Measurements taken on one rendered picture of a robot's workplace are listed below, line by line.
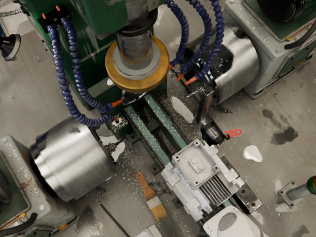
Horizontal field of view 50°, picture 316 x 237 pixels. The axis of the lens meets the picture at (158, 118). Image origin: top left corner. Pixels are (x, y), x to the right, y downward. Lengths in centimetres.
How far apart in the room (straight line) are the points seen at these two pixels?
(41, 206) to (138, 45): 55
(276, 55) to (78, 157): 73
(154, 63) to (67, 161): 40
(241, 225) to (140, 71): 47
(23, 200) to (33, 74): 73
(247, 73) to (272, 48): 12
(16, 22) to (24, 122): 96
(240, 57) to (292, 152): 50
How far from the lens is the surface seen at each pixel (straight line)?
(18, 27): 235
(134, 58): 87
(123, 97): 125
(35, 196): 109
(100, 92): 115
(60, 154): 109
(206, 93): 102
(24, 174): 111
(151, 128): 140
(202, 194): 110
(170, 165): 111
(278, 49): 124
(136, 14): 73
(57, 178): 109
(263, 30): 127
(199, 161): 108
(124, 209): 139
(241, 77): 123
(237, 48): 121
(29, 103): 160
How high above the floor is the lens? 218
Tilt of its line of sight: 70 degrees down
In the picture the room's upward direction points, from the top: 3 degrees counter-clockwise
